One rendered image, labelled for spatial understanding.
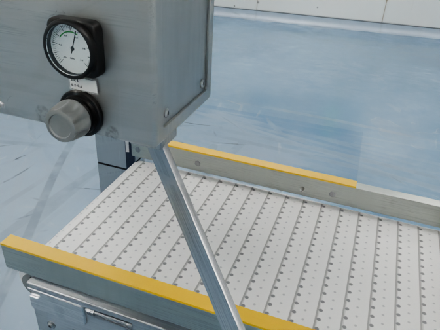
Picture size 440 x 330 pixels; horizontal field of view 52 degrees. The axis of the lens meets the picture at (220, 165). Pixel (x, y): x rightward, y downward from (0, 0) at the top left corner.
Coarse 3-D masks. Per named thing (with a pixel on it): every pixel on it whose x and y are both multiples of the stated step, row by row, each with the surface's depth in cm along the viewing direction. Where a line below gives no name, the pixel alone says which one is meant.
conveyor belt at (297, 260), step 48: (144, 192) 63; (192, 192) 64; (240, 192) 64; (96, 240) 54; (144, 240) 54; (240, 240) 55; (288, 240) 56; (336, 240) 56; (384, 240) 57; (432, 240) 57; (192, 288) 48; (240, 288) 48; (288, 288) 49; (336, 288) 49; (384, 288) 50; (432, 288) 50
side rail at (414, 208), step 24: (192, 168) 68; (216, 168) 67; (240, 168) 65; (264, 168) 64; (312, 192) 63; (336, 192) 62; (360, 192) 60; (384, 192) 60; (408, 216) 60; (432, 216) 58
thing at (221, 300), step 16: (176, 128) 37; (160, 144) 35; (160, 160) 36; (160, 176) 36; (176, 176) 35; (176, 192) 35; (176, 208) 36; (192, 208) 34; (192, 224) 34; (192, 240) 34; (192, 256) 35; (208, 256) 33; (208, 272) 34; (208, 288) 34; (224, 288) 33; (224, 304) 33; (224, 320) 33; (240, 320) 32
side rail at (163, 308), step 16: (16, 256) 47; (32, 256) 46; (32, 272) 48; (48, 272) 47; (64, 272) 46; (80, 272) 45; (80, 288) 46; (96, 288) 45; (112, 288) 44; (128, 288) 43; (128, 304) 44; (144, 304) 44; (160, 304) 43; (176, 304) 42; (176, 320) 43; (192, 320) 42; (208, 320) 41
